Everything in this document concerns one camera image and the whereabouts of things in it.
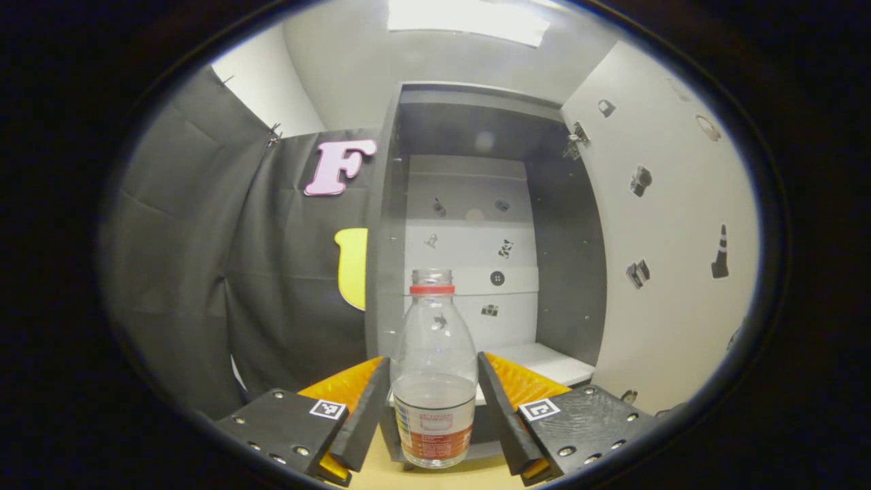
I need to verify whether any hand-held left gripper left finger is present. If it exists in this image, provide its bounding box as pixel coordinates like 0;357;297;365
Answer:
213;355;392;488

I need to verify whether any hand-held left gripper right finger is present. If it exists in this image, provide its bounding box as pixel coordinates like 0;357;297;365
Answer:
475;350;661;487

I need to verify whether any clear plastic bottle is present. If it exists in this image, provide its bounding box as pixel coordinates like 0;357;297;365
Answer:
390;269;478;469

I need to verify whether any dark grey cabinet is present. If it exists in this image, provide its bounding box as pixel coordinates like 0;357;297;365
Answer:
365;82;608;472

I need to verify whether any white cabinet shelf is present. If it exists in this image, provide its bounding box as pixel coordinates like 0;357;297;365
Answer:
476;342;596;407

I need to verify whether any black backdrop cloth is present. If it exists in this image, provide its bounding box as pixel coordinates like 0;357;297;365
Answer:
102;65;383;421

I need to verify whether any large ceiling light panel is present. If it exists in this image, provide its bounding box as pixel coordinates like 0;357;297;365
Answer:
388;0;550;47

